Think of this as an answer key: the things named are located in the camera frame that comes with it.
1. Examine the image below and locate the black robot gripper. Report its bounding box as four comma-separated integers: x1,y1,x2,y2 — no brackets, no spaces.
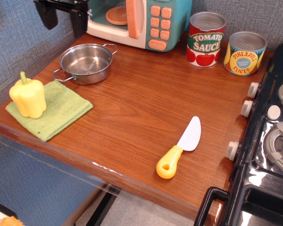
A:
33,0,92,38

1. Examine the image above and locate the small stainless steel pot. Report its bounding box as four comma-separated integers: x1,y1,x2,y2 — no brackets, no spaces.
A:
52,43,118,85

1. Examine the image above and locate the orange microwave turntable plate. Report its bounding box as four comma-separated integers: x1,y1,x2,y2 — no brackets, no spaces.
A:
106,6,127,25

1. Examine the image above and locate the green folded cloth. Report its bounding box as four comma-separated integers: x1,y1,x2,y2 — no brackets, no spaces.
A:
6,81,93,142

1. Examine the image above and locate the toy microwave teal and cream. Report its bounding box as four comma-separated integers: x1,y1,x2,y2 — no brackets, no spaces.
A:
87,0,192,52

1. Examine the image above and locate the yellow toy bell pepper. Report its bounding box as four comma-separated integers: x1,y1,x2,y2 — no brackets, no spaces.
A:
9,71,47,119

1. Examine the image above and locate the tomato sauce can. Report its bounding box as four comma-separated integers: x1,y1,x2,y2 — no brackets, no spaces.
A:
186,11,226,67

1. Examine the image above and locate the pineapple slices can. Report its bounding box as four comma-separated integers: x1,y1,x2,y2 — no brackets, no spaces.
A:
224,31,267,76

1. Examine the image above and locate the grey stove knob upper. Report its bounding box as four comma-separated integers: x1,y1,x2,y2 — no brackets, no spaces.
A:
247,82,260,99

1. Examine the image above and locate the grey stove knob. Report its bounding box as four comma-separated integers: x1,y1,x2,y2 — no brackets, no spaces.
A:
241,100,253,118
225,141,239,161
247,82,260,99

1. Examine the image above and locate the grey stove knob middle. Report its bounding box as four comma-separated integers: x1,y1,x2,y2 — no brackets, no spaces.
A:
241,100,253,118

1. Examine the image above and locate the orange object at corner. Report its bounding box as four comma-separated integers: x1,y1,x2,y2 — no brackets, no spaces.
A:
0,216,24,226

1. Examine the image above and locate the grey stove knob lower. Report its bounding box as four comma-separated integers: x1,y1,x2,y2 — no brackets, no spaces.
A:
225,141,239,161

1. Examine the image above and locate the black toy stove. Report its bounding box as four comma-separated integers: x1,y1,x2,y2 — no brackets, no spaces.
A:
194,43,283,226

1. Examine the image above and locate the toy knife yellow handle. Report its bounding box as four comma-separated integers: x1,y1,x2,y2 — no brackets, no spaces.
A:
156,116,201,179

